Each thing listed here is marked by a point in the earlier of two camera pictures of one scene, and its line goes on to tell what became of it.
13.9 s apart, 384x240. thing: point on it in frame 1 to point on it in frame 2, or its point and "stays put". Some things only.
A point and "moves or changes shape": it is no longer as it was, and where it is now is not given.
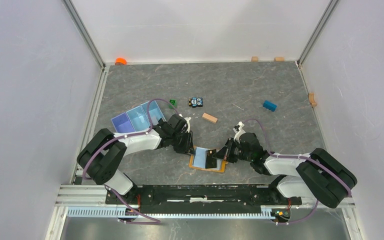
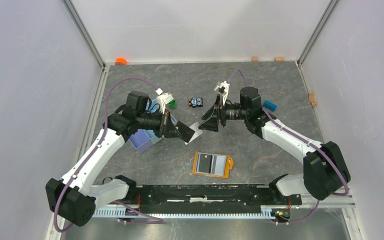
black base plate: [203, 197] stays put
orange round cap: [120, 61] stays put
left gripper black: [188, 147] to [166, 128]
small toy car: [195, 102] stays put
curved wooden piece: [311, 99] stays put
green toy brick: [173, 102] stays put
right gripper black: [222, 153] to [211, 124]
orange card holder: [197, 160] moves or changes shape
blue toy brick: [269, 105] stays put
